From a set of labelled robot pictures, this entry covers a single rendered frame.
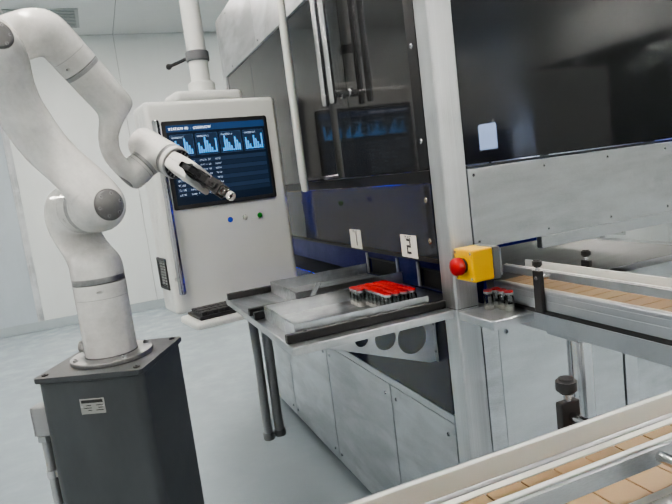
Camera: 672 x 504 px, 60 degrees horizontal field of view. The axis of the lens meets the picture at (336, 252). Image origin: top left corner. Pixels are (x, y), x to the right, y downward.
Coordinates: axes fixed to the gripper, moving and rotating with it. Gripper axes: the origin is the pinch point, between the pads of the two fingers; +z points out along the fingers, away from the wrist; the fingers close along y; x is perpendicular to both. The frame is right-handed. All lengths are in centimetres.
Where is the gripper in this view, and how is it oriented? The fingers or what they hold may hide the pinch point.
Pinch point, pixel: (217, 187)
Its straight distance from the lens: 144.1
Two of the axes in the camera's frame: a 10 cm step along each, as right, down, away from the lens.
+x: 5.5, -8.3, 0.9
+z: 7.5, 4.4, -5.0
